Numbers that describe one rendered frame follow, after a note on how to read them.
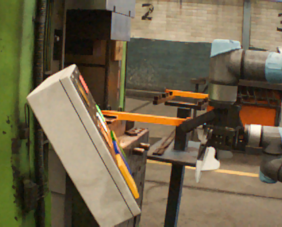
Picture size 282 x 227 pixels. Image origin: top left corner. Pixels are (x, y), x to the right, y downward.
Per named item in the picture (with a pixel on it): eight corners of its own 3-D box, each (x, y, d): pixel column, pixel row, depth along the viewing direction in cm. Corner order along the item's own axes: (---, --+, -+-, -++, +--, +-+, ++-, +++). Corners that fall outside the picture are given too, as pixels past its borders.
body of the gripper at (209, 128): (230, 154, 85) (236, 105, 83) (199, 148, 90) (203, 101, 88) (238, 148, 91) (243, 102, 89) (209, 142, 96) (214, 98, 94)
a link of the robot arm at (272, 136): (289, 155, 110) (292, 130, 108) (257, 152, 114) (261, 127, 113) (287, 149, 117) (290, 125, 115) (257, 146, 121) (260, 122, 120)
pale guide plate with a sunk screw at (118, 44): (122, 60, 168) (124, 23, 165) (115, 60, 160) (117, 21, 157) (118, 59, 169) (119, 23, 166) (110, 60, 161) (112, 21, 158)
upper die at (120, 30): (130, 41, 139) (131, 17, 137) (110, 39, 120) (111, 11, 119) (36, 38, 155) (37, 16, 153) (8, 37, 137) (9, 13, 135)
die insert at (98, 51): (101, 55, 140) (101, 40, 139) (92, 55, 133) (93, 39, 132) (34, 52, 151) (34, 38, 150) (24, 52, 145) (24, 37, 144)
